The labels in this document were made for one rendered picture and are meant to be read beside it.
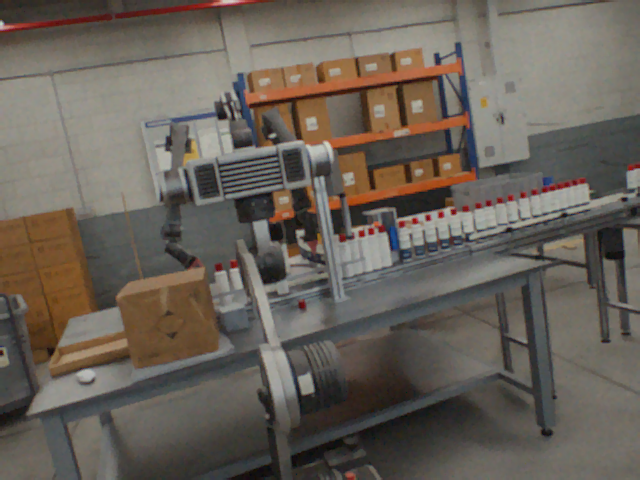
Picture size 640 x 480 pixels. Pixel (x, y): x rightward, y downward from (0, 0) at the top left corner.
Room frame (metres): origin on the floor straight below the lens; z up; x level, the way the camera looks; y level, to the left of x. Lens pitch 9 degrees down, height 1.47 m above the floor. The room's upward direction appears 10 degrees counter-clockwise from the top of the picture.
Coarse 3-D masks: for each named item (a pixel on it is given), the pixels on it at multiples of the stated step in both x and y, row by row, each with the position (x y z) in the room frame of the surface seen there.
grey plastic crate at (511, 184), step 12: (480, 180) 4.40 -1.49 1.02; (492, 180) 4.43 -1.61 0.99; (504, 180) 4.46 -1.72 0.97; (516, 180) 4.04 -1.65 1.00; (528, 180) 4.07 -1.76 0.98; (540, 180) 4.10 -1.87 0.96; (456, 192) 4.25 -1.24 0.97; (468, 192) 4.36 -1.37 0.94; (480, 192) 3.95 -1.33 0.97; (492, 192) 3.98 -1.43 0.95; (504, 192) 4.01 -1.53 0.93; (516, 192) 4.04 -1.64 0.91; (528, 192) 4.07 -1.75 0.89; (540, 192) 4.10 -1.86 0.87; (456, 204) 4.27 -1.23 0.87; (468, 204) 4.11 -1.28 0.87; (492, 204) 3.97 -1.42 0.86
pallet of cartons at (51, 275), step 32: (0, 224) 4.80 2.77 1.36; (32, 224) 4.88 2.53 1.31; (64, 224) 4.97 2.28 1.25; (0, 256) 4.78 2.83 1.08; (32, 256) 4.86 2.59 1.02; (64, 256) 4.94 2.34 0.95; (0, 288) 4.76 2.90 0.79; (32, 288) 4.84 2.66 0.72; (64, 288) 4.92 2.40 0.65; (32, 320) 4.82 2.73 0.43; (64, 320) 4.90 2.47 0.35; (32, 352) 4.80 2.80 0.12
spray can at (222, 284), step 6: (216, 264) 2.24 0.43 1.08; (222, 264) 2.25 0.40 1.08; (216, 270) 2.24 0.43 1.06; (222, 270) 2.25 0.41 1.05; (216, 276) 2.23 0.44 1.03; (222, 276) 2.23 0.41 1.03; (216, 282) 2.24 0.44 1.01; (222, 282) 2.23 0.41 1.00; (228, 282) 2.25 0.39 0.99; (222, 288) 2.23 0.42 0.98; (228, 288) 2.25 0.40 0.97; (222, 300) 2.23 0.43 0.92; (228, 300) 2.23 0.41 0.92; (222, 306) 2.24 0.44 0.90
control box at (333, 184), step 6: (336, 156) 2.37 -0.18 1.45; (336, 162) 2.35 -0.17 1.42; (336, 168) 2.33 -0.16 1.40; (336, 174) 2.31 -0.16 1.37; (324, 180) 2.25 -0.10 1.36; (330, 180) 2.24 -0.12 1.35; (336, 180) 2.29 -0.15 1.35; (330, 186) 2.24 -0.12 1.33; (336, 186) 2.27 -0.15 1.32; (342, 186) 2.38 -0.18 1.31; (330, 192) 2.24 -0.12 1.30; (336, 192) 2.25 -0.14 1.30
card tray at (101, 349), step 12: (108, 336) 2.21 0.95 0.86; (120, 336) 2.23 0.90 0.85; (60, 348) 2.15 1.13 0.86; (72, 348) 2.16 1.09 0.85; (84, 348) 2.18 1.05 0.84; (96, 348) 2.15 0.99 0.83; (108, 348) 2.12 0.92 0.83; (120, 348) 1.98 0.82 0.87; (60, 360) 2.08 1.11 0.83; (72, 360) 2.05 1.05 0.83; (84, 360) 1.94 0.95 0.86; (96, 360) 1.96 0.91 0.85; (108, 360) 1.97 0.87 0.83; (60, 372) 1.91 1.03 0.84
